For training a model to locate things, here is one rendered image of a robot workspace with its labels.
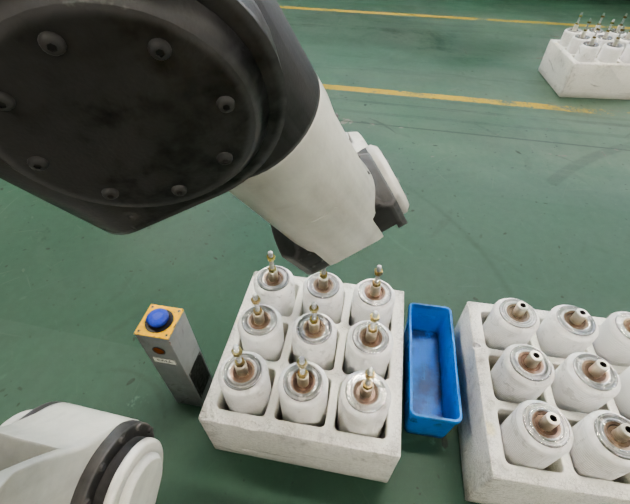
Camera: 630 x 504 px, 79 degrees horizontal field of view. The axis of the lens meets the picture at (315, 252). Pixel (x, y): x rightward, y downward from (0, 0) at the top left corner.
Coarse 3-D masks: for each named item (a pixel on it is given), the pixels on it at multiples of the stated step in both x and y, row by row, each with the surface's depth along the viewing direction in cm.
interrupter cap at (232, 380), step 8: (232, 360) 75; (248, 360) 75; (256, 360) 75; (224, 368) 73; (232, 368) 74; (248, 368) 74; (256, 368) 73; (224, 376) 72; (232, 376) 72; (248, 376) 73; (256, 376) 72; (232, 384) 71; (240, 384) 71; (248, 384) 71
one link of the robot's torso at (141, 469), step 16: (16, 416) 49; (144, 448) 47; (160, 448) 51; (128, 464) 44; (144, 464) 46; (160, 464) 50; (112, 480) 43; (128, 480) 44; (144, 480) 46; (160, 480) 50; (112, 496) 42; (128, 496) 43; (144, 496) 47
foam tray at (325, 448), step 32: (352, 288) 97; (288, 320) 90; (224, 352) 84; (288, 352) 84; (224, 416) 74; (256, 416) 74; (224, 448) 85; (256, 448) 81; (288, 448) 77; (320, 448) 74; (352, 448) 71; (384, 448) 70; (384, 480) 81
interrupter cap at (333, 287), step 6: (312, 276) 90; (318, 276) 90; (330, 276) 90; (312, 282) 88; (330, 282) 89; (336, 282) 88; (312, 288) 87; (318, 288) 88; (330, 288) 87; (336, 288) 87; (312, 294) 86; (318, 294) 86; (324, 294) 86; (330, 294) 86
